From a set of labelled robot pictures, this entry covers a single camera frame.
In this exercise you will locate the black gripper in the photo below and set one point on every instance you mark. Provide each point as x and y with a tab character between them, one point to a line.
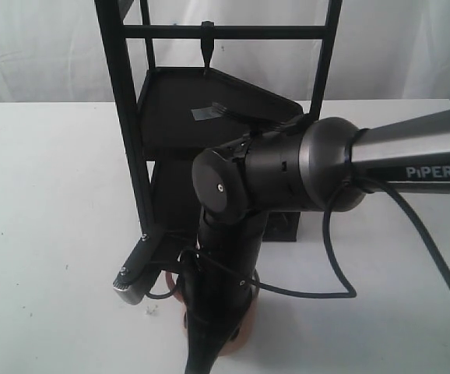
220	305

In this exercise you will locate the pink ceramic mug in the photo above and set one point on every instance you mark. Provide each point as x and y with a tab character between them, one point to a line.
247	245

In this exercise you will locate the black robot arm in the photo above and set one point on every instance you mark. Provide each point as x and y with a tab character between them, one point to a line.
328	165

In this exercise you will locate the grey tape patch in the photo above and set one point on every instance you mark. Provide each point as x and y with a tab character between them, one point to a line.
207	113

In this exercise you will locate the black metal shelf rack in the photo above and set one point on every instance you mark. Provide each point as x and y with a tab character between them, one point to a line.
154	105

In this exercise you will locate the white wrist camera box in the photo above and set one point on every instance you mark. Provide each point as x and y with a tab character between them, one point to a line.
140	270

